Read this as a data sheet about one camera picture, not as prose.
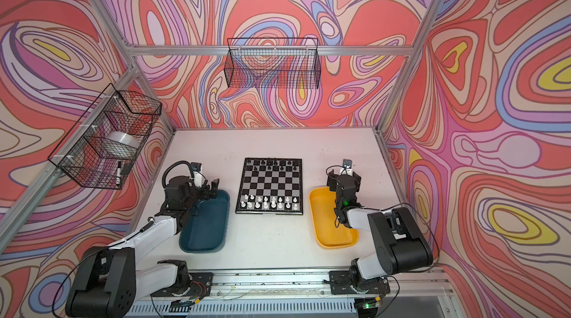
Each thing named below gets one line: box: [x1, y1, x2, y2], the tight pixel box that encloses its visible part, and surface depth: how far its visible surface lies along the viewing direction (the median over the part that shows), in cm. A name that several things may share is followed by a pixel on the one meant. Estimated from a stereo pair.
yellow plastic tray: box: [308, 185, 360, 249], surface depth 87 cm
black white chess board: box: [234, 157, 304, 215], surface depth 98 cm
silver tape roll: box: [105, 130, 140, 149], surface depth 75 cm
